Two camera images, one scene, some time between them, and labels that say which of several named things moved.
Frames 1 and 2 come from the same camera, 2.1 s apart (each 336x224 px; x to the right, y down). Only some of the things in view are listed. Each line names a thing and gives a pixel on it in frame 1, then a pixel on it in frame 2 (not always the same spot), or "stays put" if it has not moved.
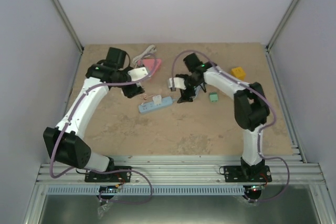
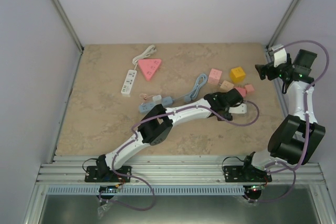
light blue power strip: [150, 106] stays put
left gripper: [132, 92] to [227, 117]
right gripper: [185, 97] to [262, 71]
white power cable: [151, 49] stays put
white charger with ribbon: [157, 99] stays put
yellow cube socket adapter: [238, 72] stays put
